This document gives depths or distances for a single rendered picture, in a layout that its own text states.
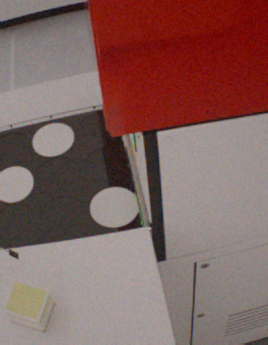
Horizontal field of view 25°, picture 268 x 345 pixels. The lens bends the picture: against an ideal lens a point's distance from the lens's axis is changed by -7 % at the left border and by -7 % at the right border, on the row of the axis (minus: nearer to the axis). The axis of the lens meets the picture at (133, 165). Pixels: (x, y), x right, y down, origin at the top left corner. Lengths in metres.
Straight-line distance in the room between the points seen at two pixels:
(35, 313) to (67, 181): 0.42
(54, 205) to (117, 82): 0.49
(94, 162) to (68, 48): 1.76
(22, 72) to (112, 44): 2.19
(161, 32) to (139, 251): 0.48
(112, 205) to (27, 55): 1.91
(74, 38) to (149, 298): 2.20
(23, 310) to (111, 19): 0.53
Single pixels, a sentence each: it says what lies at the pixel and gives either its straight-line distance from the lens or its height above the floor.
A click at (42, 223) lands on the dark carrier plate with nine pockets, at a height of 0.90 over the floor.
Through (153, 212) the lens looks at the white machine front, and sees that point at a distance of 1.18.
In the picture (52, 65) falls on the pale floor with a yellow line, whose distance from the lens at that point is 3.04.
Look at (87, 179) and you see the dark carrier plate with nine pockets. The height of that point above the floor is 0.90.
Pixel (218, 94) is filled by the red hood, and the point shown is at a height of 1.28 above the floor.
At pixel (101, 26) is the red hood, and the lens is 0.85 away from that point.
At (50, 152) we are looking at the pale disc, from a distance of 1.45.
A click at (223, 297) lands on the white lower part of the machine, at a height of 0.55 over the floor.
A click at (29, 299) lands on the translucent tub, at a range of 1.09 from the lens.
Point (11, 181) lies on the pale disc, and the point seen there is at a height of 0.90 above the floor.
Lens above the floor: 1.98
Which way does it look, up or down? 51 degrees down
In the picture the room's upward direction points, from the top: 7 degrees counter-clockwise
